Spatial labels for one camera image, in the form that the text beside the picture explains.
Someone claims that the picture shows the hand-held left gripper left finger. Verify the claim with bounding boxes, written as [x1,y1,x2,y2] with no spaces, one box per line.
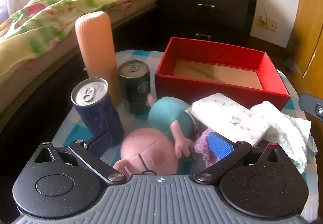
[34,130,127,184]

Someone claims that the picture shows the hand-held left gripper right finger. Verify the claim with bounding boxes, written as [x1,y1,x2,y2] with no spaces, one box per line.
[193,131,289,184]

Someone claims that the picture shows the lilac fuzzy cloth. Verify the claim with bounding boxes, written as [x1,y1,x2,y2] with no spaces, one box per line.
[189,128,222,169]

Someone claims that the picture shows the white speckled sponge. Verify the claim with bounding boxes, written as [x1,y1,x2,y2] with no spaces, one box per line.
[190,92,271,147]

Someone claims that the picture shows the white towel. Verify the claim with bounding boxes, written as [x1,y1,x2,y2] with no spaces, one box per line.
[250,100,312,173]

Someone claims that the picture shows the red cardboard box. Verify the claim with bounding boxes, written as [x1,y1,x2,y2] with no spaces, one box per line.
[155,37,290,111]

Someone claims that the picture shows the pink pig plush toy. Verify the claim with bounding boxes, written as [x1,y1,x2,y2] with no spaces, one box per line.
[112,94,200,176]

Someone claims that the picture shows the blue drink can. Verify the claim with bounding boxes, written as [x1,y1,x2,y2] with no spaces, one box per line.
[70,77,125,146]

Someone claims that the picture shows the dark green drink can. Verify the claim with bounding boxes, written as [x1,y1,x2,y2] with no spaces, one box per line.
[117,60,151,114]

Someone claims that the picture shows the bed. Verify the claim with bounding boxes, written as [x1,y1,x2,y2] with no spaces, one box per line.
[0,0,162,136]

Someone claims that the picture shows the blue checkered tablecloth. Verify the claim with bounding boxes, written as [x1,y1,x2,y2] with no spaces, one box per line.
[50,50,319,224]

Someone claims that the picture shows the peach plastic bottle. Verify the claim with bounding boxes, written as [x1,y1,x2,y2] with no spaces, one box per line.
[75,11,122,108]

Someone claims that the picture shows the dark wooden nightstand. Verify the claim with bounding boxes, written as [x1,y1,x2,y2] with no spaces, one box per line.
[158,0,258,47]

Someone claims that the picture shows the floral blanket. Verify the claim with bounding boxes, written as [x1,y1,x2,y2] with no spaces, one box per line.
[0,0,182,69]

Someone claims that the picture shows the wall socket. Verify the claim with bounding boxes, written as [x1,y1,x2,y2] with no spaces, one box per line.
[258,16,277,31]

